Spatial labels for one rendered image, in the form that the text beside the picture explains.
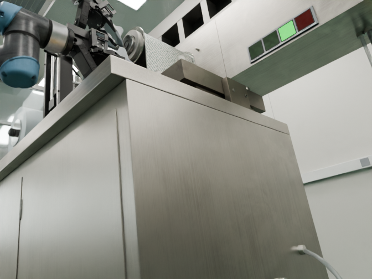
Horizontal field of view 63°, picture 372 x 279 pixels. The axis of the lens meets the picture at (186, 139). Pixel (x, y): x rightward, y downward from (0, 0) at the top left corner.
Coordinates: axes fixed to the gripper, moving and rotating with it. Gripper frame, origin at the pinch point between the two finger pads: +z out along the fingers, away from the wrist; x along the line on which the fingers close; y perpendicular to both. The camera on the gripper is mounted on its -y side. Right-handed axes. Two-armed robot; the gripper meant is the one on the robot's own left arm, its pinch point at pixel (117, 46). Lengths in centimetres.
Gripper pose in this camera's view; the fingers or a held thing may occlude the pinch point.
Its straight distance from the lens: 111.9
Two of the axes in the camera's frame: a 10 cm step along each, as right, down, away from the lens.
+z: 6.3, 7.2, 3.0
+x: -6.9, 3.3, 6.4
